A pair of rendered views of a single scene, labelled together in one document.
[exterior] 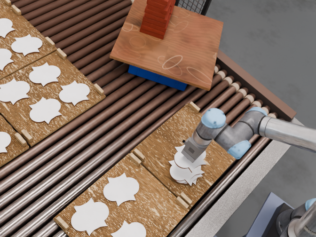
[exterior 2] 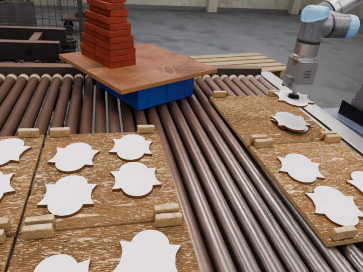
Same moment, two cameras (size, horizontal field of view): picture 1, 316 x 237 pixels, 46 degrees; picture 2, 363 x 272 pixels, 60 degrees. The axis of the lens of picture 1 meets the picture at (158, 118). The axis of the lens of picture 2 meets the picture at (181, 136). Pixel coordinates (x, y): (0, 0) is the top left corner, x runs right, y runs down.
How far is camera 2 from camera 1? 1.22 m
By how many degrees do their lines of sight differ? 38
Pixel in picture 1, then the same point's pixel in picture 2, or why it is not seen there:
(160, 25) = (128, 46)
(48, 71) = (73, 151)
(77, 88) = (127, 141)
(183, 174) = (298, 123)
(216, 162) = (288, 109)
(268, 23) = not seen: hidden behind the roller
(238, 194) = (324, 115)
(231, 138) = (343, 16)
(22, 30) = not seen: outside the picture
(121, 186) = (296, 165)
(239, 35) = not seen: hidden behind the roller
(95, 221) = (344, 203)
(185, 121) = (230, 104)
